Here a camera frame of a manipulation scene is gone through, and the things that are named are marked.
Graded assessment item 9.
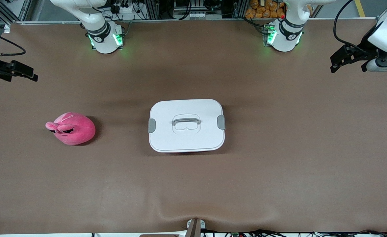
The pink plush toy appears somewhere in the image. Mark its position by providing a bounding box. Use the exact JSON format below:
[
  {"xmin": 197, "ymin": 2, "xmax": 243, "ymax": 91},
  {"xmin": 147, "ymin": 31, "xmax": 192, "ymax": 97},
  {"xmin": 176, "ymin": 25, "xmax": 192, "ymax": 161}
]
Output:
[{"xmin": 45, "ymin": 112, "xmax": 96, "ymax": 146}]

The orange items pile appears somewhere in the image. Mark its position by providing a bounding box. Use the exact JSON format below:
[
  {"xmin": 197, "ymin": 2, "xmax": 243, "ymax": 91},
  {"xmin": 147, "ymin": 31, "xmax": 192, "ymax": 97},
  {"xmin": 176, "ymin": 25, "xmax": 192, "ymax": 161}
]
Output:
[{"xmin": 245, "ymin": 0, "xmax": 287, "ymax": 19}]

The white power strip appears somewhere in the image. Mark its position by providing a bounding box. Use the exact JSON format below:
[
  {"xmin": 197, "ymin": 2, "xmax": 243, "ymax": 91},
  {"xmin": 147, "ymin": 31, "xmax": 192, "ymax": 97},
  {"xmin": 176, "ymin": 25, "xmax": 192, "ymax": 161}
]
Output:
[{"xmin": 110, "ymin": 0, "xmax": 139, "ymax": 20}]

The brown table mat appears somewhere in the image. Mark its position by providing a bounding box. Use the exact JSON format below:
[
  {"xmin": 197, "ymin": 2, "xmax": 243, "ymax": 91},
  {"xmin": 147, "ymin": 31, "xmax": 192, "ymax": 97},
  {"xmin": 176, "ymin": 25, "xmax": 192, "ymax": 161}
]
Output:
[{"xmin": 0, "ymin": 18, "xmax": 387, "ymax": 235}]

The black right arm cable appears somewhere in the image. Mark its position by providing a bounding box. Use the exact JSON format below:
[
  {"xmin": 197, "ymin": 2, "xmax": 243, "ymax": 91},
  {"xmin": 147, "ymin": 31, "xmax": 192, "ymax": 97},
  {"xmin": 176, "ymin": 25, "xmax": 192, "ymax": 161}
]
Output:
[{"xmin": 0, "ymin": 28, "xmax": 27, "ymax": 57}]

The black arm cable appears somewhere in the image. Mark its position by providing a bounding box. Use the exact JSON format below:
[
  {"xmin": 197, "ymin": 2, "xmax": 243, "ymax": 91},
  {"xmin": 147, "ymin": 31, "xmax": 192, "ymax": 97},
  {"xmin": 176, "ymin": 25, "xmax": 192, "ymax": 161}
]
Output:
[
  {"xmin": 0, "ymin": 28, "xmax": 27, "ymax": 57},
  {"xmin": 333, "ymin": 0, "xmax": 370, "ymax": 50}
]

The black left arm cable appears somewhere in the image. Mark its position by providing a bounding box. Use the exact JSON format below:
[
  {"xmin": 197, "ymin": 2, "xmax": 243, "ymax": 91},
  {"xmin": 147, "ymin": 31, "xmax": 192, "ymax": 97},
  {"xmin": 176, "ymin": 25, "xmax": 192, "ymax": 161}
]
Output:
[{"xmin": 333, "ymin": 0, "xmax": 370, "ymax": 50}]

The aluminium frame profile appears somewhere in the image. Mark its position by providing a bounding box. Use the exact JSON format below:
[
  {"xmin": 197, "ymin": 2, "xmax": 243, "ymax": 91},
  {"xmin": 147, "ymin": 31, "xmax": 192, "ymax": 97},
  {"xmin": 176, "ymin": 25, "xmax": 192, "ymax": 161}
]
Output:
[{"xmin": 0, "ymin": 0, "xmax": 33, "ymax": 27}]

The aluminium table edge rail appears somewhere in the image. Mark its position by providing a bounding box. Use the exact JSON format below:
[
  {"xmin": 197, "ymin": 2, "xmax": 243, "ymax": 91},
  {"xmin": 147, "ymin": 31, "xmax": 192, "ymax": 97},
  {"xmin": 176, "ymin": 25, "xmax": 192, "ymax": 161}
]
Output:
[{"xmin": 4, "ymin": 17, "xmax": 378, "ymax": 25}]

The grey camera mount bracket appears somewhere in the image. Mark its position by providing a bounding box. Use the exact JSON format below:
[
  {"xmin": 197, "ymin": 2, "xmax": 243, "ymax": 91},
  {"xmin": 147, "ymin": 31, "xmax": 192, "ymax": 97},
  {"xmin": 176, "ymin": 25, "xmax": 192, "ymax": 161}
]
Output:
[{"xmin": 186, "ymin": 218, "xmax": 206, "ymax": 237}]

